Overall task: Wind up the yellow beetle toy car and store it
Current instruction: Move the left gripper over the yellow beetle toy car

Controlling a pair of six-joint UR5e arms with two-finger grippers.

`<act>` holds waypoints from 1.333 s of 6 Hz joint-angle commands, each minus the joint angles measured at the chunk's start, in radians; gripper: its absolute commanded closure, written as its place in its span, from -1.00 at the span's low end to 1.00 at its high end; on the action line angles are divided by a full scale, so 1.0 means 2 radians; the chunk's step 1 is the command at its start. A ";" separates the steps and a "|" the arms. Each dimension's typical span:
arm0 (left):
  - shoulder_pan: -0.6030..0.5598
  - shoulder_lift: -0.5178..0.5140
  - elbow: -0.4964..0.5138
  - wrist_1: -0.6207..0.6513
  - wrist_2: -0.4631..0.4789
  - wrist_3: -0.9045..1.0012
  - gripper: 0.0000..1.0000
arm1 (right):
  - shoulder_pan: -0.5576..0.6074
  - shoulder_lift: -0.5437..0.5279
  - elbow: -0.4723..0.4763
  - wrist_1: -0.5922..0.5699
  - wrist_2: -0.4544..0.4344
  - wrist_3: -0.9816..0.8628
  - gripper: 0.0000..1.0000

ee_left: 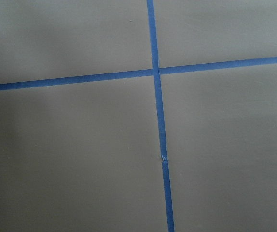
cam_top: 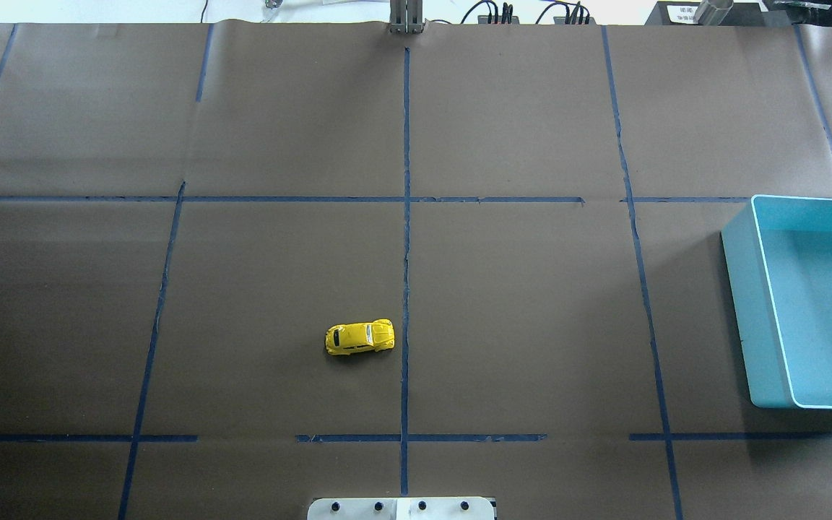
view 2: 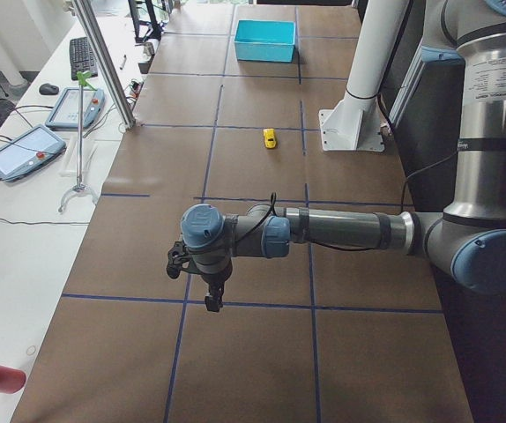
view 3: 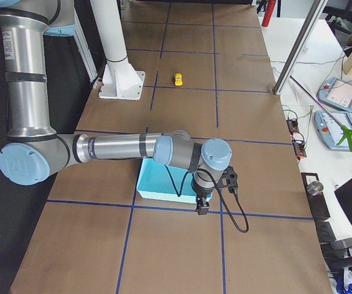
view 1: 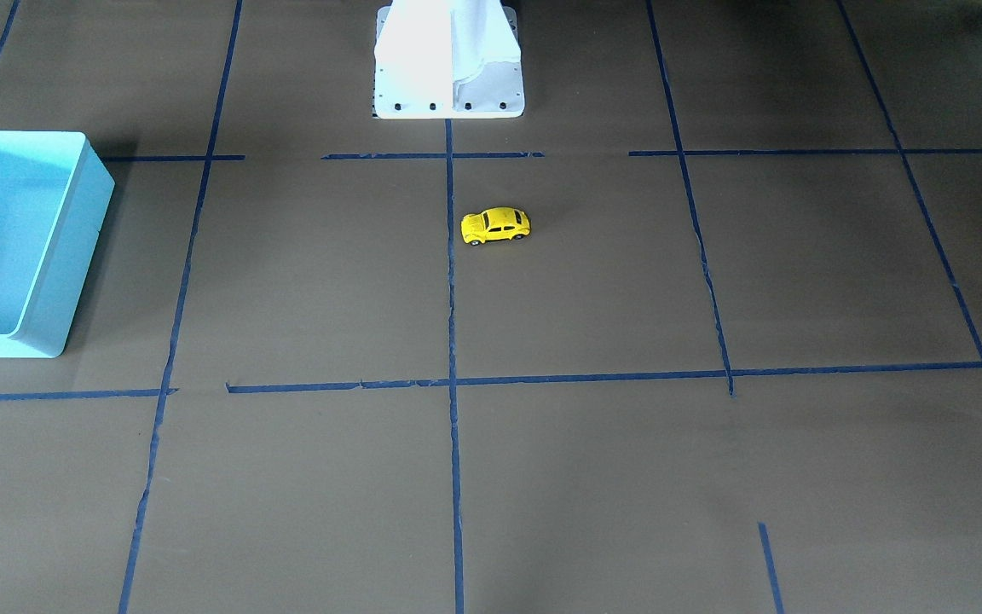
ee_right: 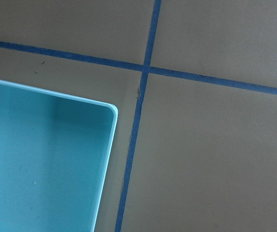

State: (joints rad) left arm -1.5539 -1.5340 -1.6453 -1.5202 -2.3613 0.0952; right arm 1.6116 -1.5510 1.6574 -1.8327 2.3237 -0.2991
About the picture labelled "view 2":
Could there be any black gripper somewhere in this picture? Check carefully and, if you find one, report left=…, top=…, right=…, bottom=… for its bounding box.
left=196, top=259, right=233, bottom=312

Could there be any yellow beetle toy car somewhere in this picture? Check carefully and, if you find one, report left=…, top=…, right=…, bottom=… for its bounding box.
left=263, top=128, right=277, bottom=150

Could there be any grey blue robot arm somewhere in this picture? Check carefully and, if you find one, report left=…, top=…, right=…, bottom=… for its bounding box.
left=167, top=1, right=506, bottom=312

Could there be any brown paper table cover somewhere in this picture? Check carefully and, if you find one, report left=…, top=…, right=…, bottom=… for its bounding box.
left=12, top=4, right=473, bottom=422

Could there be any white foam tray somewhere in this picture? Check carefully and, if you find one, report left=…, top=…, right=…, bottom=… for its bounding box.
left=58, top=135, right=97, bottom=177

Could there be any white pillar with base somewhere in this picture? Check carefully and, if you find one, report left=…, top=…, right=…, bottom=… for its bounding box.
left=318, top=0, right=410, bottom=152

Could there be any far teach pendant tablet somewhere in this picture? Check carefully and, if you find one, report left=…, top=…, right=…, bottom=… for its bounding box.
left=45, top=87, right=105, bottom=130

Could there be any teach pendant tablet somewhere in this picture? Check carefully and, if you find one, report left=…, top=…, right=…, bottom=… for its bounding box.
left=45, top=87, right=105, bottom=130
left=0, top=124, right=66, bottom=182

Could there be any near teach pendant tablet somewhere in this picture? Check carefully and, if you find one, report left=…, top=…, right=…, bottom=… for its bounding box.
left=0, top=124, right=66, bottom=182

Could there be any black pen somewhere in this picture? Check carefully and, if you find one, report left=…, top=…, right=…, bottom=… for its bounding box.
left=119, top=55, right=127, bottom=70

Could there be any turquoise plastic bin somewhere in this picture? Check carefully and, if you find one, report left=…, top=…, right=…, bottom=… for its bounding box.
left=234, top=19, right=296, bottom=63

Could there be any black computer mouse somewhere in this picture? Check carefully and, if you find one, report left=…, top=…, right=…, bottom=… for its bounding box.
left=39, top=83, right=60, bottom=96

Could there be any black keyboard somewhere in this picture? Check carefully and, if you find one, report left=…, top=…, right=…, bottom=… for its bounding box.
left=69, top=37, right=98, bottom=81

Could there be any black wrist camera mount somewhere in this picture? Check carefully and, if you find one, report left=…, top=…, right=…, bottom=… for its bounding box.
left=166, top=241, right=191, bottom=279

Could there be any aluminium frame post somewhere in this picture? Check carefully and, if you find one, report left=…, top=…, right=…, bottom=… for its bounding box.
left=72, top=0, right=136, bottom=130

